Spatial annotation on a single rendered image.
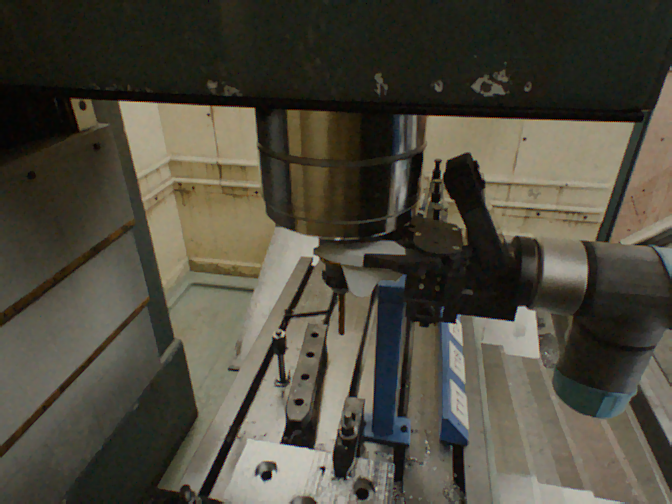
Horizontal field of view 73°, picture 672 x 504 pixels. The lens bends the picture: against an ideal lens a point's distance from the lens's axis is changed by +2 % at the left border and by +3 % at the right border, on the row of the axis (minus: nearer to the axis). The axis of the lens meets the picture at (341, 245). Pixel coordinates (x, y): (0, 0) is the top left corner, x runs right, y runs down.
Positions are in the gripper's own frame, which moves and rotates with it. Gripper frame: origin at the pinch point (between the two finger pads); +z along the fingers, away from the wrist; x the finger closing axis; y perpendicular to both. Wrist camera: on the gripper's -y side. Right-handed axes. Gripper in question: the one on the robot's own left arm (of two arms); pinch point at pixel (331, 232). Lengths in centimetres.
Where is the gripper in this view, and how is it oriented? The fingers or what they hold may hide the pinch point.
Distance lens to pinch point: 47.5
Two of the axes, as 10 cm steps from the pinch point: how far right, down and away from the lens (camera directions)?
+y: -0.2, 8.7, 4.9
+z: -9.8, -1.1, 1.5
